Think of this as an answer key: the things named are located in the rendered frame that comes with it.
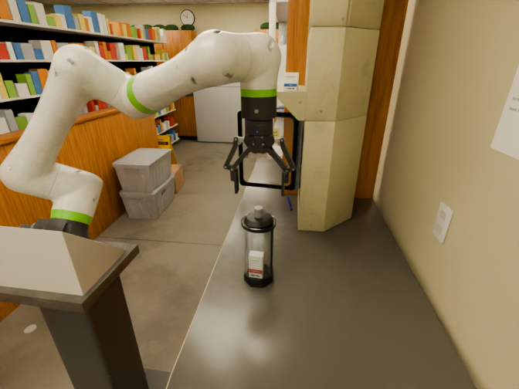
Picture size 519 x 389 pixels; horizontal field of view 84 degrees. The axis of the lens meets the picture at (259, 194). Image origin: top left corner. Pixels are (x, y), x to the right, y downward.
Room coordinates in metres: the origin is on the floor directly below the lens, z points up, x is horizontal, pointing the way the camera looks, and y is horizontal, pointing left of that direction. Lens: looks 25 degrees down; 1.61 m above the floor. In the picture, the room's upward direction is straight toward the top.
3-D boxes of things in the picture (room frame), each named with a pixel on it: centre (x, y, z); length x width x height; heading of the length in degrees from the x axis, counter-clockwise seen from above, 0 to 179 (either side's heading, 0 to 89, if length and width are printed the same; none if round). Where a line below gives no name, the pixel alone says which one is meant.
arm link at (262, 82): (0.76, 0.01, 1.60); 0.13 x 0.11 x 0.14; 136
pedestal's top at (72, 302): (0.84, 0.67, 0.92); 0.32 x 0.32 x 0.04; 81
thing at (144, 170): (3.08, 1.28, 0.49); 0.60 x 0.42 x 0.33; 173
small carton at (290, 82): (1.16, -0.12, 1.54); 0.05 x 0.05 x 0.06; 78
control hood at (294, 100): (1.24, -0.13, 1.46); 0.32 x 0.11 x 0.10; 173
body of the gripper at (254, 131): (0.77, 0.00, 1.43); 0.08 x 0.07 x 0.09; 83
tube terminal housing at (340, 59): (1.22, -0.31, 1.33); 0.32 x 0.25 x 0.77; 173
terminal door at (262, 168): (1.42, -0.04, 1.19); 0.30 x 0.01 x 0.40; 76
